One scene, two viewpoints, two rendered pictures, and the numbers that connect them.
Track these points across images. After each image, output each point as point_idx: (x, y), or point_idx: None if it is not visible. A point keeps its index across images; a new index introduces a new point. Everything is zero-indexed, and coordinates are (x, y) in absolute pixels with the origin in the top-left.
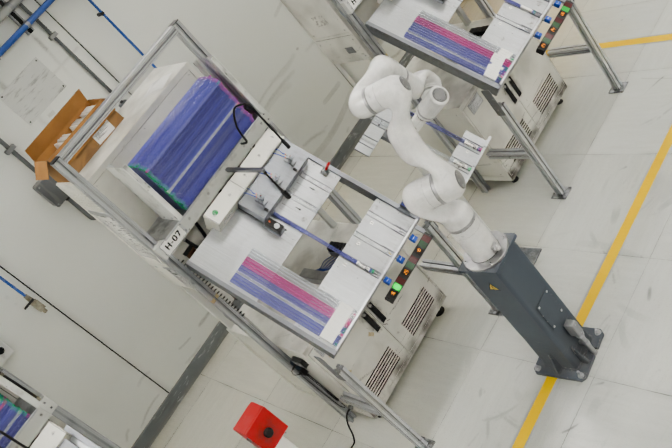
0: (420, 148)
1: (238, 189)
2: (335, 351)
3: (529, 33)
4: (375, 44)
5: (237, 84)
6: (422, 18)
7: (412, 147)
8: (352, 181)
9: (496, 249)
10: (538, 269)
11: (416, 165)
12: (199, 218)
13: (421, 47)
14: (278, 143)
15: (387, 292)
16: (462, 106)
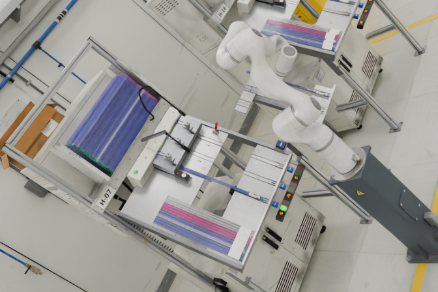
0: (278, 83)
1: (151, 152)
2: (242, 266)
3: (349, 15)
4: None
5: (141, 76)
6: (271, 19)
7: (272, 83)
8: (237, 135)
9: (356, 159)
10: None
11: (277, 98)
12: (128, 181)
13: None
14: (178, 115)
15: None
16: (311, 77)
